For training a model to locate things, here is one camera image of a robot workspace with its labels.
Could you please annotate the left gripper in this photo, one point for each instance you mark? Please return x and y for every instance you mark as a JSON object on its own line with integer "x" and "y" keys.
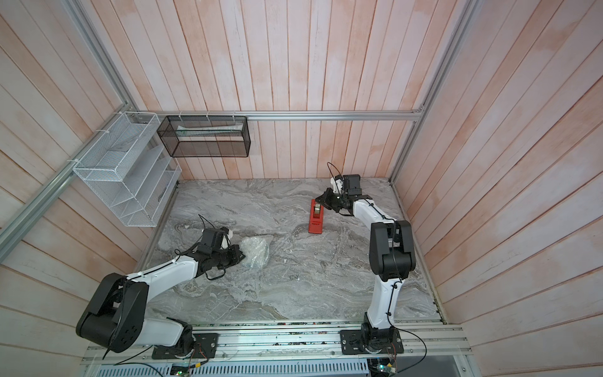
{"x": 237, "y": 256}

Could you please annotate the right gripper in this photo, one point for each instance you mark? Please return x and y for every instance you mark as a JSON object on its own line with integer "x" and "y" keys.
{"x": 327, "y": 195}

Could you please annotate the clear bubble wrap sheet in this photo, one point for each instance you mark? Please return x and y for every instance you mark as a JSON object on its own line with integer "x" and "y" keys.
{"x": 256, "y": 251}

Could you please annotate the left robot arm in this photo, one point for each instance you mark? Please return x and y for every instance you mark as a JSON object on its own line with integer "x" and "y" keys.
{"x": 115, "y": 316}

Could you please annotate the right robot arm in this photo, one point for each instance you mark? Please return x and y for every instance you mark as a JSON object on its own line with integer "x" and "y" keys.
{"x": 392, "y": 258}

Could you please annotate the red tape dispenser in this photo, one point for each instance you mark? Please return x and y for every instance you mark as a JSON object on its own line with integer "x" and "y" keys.
{"x": 315, "y": 221}

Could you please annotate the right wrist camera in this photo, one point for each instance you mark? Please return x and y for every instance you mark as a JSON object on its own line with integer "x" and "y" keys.
{"x": 337, "y": 184}

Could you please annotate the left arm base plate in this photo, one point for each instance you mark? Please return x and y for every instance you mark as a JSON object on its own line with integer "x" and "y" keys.
{"x": 195, "y": 345}

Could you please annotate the black wire mesh basket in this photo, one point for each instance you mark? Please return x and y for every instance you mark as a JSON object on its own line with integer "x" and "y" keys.
{"x": 206, "y": 136}

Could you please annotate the white wire mesh shelf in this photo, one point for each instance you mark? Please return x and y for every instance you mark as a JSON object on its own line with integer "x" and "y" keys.
{"x": 130, "y": 173}

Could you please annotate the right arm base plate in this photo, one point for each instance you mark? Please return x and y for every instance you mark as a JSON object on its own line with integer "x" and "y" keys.
{"x": 358, "y": 342}

